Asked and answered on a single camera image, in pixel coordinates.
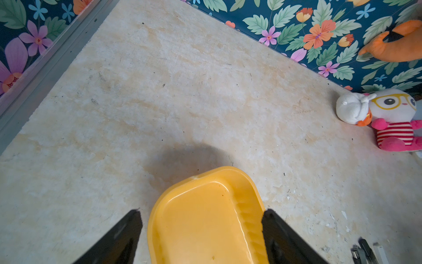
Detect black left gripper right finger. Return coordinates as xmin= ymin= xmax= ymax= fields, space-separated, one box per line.
xmin=262 ymin=209 xmax=327 ymax=264

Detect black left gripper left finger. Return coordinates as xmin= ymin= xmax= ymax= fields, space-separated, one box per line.
xmin=74 ymin=210 xmax=143 ymax=264

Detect black silver swivel usb drive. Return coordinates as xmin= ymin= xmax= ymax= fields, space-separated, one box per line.
xmin=351 ymin=245 xmax=368 ymax=264

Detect white translucent usb drive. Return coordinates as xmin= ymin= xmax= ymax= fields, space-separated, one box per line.
xmin=373 ymin=243 xmax=389 ymax=264

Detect yellow plastic storage box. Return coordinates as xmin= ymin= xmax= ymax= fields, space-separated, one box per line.
xmin=147 ymin=166 xmax=268 ymax=264

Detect white orange small plush toy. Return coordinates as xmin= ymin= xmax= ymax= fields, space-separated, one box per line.
xmin=336 ymin=92 xmax=377 ymax=127

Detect pink white plush doll glasses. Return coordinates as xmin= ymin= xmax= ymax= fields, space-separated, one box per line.
xmin=369 ymin=88 xmax=422 ymax=152

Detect orange plush toy on wall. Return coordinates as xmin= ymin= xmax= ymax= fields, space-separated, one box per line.
xmin=358 ymin=20 xmax=422 ymax=63

